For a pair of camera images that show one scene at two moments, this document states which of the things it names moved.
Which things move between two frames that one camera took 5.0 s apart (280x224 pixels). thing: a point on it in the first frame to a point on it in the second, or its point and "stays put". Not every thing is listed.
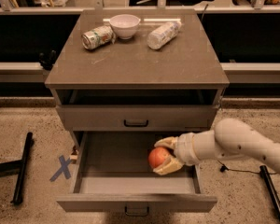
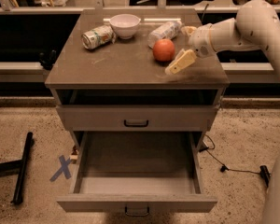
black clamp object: (48, 62) stays put
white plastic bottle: (162, 34) stays put
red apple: (157, 156) to (163, 49)
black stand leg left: (15, 167) stays put
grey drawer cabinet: (133, 70) stays put
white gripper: (184, 148) to (200, 41)
